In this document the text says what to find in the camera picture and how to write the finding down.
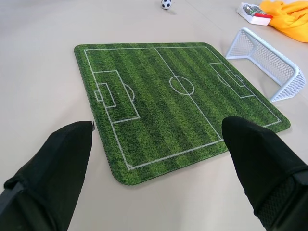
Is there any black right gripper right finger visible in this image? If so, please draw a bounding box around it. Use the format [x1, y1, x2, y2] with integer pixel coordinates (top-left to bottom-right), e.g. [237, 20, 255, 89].
[221, 116, 308, 231]

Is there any green soccer field mat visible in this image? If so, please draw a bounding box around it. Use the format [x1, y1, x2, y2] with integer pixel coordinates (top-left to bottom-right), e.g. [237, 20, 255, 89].
[73, 42, 291, 187]

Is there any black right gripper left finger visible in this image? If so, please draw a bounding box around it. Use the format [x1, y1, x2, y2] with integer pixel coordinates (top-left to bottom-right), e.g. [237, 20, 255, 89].
[0, 121, 95, 231]

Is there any white miniature soccer goal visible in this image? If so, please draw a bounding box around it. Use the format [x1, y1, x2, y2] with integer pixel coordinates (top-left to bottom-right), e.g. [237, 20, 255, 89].
[225, 27, 307, 103]

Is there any yellow cloth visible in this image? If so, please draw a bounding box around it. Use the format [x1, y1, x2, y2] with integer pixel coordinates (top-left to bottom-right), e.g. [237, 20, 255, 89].
[259, 0, 308, 44]

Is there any white box with red label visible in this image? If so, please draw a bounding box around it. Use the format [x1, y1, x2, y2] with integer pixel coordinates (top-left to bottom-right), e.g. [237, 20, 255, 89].
[236, 2, 274, 26]

